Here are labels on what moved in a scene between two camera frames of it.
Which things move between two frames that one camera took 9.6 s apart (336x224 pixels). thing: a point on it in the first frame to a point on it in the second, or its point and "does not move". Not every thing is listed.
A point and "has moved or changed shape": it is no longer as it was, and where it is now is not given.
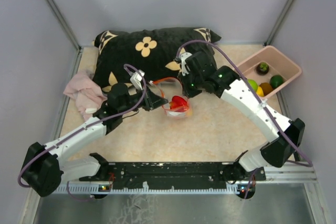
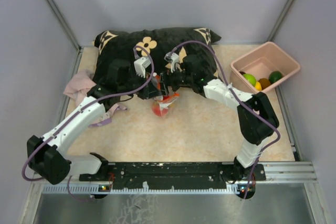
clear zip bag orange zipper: (171, 88) has moved or changed shape
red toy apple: (178, 102) to (157, 110)
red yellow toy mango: (185, 109) to (167, 97)
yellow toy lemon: (259, 92) has moved or changed shape
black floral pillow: (154, 52) does not move
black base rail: (172, 171) does not move
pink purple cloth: (84, 88) does not move
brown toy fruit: (266, 87) to (264, 83)
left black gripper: (156, 100) to (147, 93)
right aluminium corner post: (286, 9) does not move
